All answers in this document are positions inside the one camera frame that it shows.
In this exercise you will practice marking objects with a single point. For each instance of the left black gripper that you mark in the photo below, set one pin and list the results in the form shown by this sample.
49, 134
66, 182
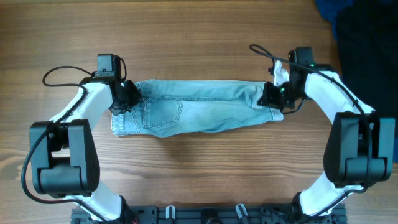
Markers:
134, 94

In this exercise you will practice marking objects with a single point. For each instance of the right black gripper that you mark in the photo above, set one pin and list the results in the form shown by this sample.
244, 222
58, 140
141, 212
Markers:
267, 99

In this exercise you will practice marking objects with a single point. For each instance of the light blue denim shorts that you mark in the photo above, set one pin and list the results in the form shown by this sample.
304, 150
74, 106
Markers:
170, 107

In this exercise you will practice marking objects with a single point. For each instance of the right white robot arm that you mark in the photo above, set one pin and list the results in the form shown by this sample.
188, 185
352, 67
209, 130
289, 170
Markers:
359, 150

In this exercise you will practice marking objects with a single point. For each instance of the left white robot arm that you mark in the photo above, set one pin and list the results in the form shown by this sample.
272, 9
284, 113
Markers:
62, 165

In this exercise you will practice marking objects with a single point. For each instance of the dark blue garment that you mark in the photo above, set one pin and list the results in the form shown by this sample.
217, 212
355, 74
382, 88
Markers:
329, 12

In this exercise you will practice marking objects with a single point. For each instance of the black garment pile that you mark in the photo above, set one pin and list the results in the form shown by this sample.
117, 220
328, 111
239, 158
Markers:
367, 48

